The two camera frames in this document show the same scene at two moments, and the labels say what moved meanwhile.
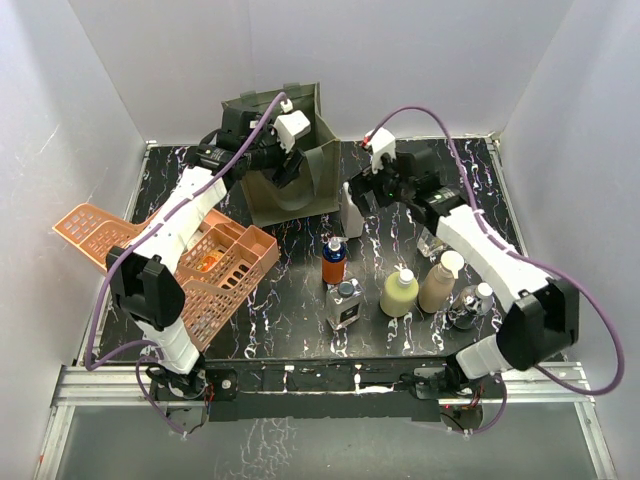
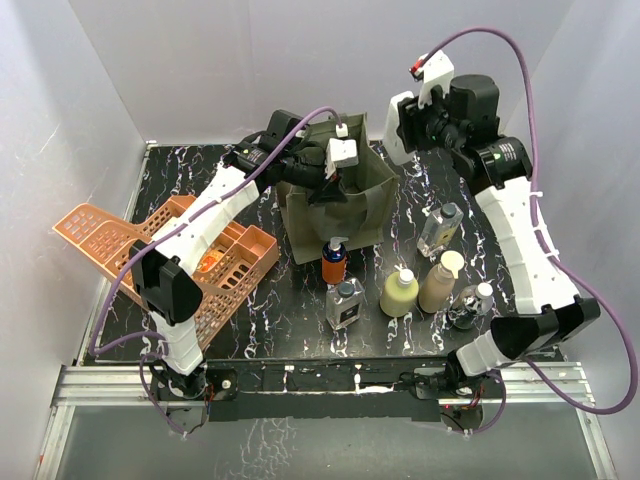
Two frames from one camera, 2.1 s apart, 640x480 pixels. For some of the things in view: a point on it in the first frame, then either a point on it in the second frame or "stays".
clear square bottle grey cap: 343,302 stays
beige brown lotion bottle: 438,282 stays
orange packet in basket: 208,261 stays
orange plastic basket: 219,269 stays
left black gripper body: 266,157 -> 302,175
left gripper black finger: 289,169 -> 333,192
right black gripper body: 389,188 -> 426,127
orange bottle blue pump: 333,260 stays
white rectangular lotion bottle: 351,217 -> 393,144
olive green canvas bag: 316,188 -> 359,216
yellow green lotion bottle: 399,293 stays
